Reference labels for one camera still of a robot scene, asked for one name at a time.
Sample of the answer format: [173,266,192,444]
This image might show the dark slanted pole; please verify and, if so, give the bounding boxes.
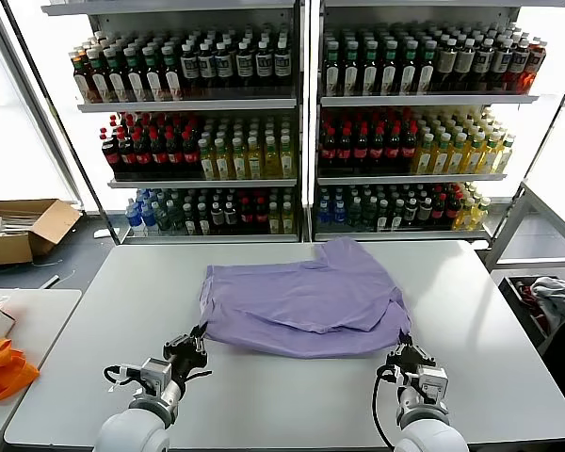
[0,0,122,246]
[522,56,565,185]

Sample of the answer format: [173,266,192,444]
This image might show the black storage bin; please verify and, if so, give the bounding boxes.
[498,274,565,350]

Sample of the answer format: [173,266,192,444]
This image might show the black cable with white tag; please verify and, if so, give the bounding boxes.
[103,363,143,392]

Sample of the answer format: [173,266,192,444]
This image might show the dark drink bottle blue label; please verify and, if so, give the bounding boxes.
[180,42,202,90]
[235,41,255,89]
[198,41,218,89]
[474,38,495,93]
[273,40,293,88]
[492,38,513,93]
[215,41,234,89]
[254,40,274,89]

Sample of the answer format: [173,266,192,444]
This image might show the orange fabric bag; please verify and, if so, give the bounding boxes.
[0,337,42,406]

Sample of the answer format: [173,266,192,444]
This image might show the grey metal frame table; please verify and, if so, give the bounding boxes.
[482,181,565,267]

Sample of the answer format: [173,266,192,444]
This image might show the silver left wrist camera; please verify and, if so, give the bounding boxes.
[139,357,173,392]

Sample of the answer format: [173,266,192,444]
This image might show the grey metal shelving unit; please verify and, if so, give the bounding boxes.
[40,0,312,246]
[310,0,565,244]

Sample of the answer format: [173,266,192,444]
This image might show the dark drink bottle beige label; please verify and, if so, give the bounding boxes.
[436,38,458,93]
[455,38,476,93]

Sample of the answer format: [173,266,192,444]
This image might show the grey white garment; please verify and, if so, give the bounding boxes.
[530,276,565,331]

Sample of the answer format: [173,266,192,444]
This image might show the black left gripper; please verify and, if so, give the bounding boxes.
[163,324,209,383]

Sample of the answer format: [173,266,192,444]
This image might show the red drink bottle blue label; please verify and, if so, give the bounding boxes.
[526,40,548,93]
[510,38,531,93]

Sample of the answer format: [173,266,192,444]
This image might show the orange tea bottle white label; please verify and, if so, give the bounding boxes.
[73,48,93,105]

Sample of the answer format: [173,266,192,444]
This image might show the purple T-shirt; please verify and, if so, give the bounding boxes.
[197,236,413,360]

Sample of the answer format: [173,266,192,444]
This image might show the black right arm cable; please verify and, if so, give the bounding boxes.
[373,364,401,448]

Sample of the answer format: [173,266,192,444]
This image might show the grey window frame bar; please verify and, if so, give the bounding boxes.
[0,0,86,213]

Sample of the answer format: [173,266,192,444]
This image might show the yellow juice bottle white label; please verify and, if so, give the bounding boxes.
[482,134,502,175]
[264,136,282,180]
[449,133,469,176]
[280,135,296,180]
[231,137,248,181]
[200,138,217,181]
[214,137,232,181]
[413,133,437,176]
[432,133,453,176]
[465,133,486,175]
[247,136,264,180]
[496,135,517,174]

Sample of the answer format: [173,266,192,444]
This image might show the pale packing strips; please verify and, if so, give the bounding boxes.
[0,211,41,236]

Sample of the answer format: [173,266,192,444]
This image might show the dark tea bottle green label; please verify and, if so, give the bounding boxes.
[380,40,400,97]
[143,44,166,103]
[162,43,184,102]
[323,41,342,98]
[342,40,361,98]
[124,45,147,103]
[87,46,110,104]
[399,40,419,96]
[105,46,128,104]
[361,40,380,97]
[417,40,438,95]

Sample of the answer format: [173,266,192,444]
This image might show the open cardboard box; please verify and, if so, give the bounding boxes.
[0,198,84,267]

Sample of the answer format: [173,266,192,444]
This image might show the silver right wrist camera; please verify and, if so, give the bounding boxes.
[416,365,449,401]

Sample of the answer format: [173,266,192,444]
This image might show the cola bottle red cap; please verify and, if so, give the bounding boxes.
[353,125,371,167]
[255,197,270,235]
[240,197,256,235]
[132,131,153,175]
[149,130,169,174]
[401,123,418,167]
[182,130,202,174]
[166,130,185,174]
[320,125,338,167]
[370,124,387,167]
[337,125,354,167]
[117,131,137,175]
[385,124,403,167]
[101,134,122,176]

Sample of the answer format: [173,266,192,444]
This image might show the red garment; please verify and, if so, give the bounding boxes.
[515,280,552,331]

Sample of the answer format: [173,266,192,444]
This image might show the yellow juice bottle white cap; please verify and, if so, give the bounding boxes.
[453,197,476,232]
[470,197,492,231]

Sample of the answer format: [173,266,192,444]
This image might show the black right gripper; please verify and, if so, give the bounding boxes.
[385,331,437,379]

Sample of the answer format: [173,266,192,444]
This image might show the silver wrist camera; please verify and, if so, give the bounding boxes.
[416,365,449,401]
[139,357,173,392]

